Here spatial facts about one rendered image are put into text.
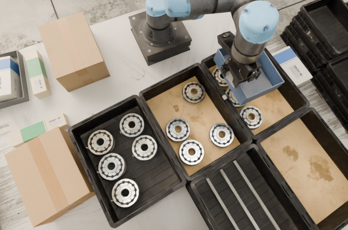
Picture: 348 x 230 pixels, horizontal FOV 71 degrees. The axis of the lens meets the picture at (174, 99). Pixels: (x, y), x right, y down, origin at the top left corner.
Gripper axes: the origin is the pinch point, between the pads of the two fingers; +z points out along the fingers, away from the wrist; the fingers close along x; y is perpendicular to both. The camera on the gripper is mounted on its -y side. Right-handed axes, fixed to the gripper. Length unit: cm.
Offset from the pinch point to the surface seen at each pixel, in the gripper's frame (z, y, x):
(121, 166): 19, 11, -49
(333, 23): 78, -30, 107
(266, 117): 31.0, 15.2, 14.7
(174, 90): 26.7, -12.2, -17.9
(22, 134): 24, -20, -87
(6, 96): 22, -40, -89
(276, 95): 32.4, 7.5, 24.6
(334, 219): 26, 59, 16
